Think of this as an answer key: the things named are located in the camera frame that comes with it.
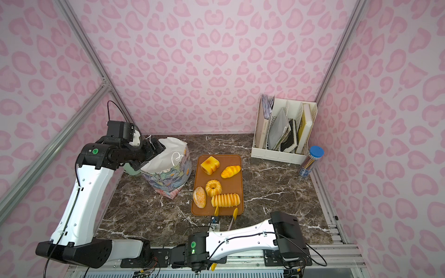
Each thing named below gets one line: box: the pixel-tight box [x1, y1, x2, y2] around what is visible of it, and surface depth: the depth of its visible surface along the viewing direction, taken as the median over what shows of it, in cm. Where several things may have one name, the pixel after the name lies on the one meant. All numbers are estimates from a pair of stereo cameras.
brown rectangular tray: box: [191, 154, 244, 217], surface depth 95 cm
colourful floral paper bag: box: [140, 136, 192, 200], surface depth 80 cm
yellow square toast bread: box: [200, 155, 221, 176], surface depth 100 cm
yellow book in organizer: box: [295, 103, 313, 154], surface depth 96 cm
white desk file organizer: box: [250, 96, 318, 165], surface depth 102 cm
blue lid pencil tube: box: [298, 145, 325, 178], surface depth 88 cm
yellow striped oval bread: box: [220, 165, 242, 179], surface depth 100 cm
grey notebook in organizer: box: [267, 107, 291, 151], surface depth 103 cm
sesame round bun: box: [192, 186, 207, 209], surface depth 88 cm
